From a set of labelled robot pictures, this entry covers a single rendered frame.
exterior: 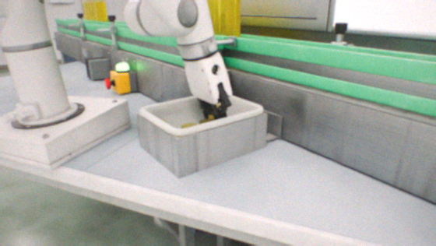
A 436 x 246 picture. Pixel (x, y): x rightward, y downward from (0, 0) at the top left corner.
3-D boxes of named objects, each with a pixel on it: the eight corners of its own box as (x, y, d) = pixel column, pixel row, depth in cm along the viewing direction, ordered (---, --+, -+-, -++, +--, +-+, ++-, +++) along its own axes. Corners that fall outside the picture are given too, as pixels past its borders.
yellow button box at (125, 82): (138, 92, 110) (135, 72, 107) (117, 96, 106) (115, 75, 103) (130, 88, 115) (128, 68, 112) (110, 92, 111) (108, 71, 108)
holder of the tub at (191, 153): (282, 140, 71) (285, 108, 68) (178, 178, 56) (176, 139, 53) (234, 120, 84) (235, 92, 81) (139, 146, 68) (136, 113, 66)
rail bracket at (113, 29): (120, 50, 120) (117, 15, 115) (101, 52, 116) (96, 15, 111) (117, 50, 123) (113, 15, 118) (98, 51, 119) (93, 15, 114)
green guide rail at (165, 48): (201, 70, 80) (200, 38, 77) (198, 71, 79) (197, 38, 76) (58, 30, 210) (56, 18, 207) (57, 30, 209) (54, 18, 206)
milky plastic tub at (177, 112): (266, 145, 68) (268, 107, 65) (178, 177, 55) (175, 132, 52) (219, 122, 81) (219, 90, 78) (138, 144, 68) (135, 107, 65)
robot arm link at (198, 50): (226, 34, 58) (229, 48, 60) (201, 31, 65) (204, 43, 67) (194, 47, 55) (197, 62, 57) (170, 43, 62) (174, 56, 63)
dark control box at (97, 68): (111, 79, 130) (109, 58, 127) (93, 81, 126) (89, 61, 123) (105, 75, 136) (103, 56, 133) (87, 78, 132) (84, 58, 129)
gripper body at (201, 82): (228, 43, 59) (238, 96, 65) (199, 40, 67) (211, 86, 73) (196, 57, 56) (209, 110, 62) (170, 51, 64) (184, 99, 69)
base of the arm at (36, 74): (33, 135, 60) (7, 57, 54) (-7, 129, 65) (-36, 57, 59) (89, 107, 74) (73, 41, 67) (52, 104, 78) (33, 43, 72)
